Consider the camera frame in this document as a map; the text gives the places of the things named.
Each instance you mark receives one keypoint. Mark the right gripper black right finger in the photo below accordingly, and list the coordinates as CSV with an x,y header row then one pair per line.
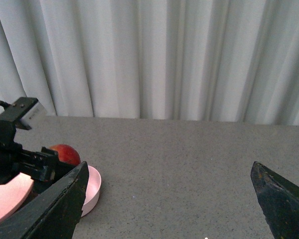
x,y
279,201

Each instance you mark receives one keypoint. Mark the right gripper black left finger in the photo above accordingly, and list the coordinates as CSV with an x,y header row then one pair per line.
x,y
54,213

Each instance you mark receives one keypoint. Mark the pink plate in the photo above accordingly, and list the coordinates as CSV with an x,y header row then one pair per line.
x,y
13,194

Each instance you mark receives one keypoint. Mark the white curtain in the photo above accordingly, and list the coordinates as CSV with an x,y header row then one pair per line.
x,y
219,60

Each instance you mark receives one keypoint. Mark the red apple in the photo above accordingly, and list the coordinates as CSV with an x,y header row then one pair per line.
x,y
67,154

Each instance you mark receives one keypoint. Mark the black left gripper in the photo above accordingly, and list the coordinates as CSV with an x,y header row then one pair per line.
x,y
43,167

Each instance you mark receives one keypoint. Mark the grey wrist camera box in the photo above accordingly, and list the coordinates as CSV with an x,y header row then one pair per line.
x,y
26,112

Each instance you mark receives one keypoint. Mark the pink bowl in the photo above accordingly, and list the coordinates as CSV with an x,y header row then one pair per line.
x,y
92,191

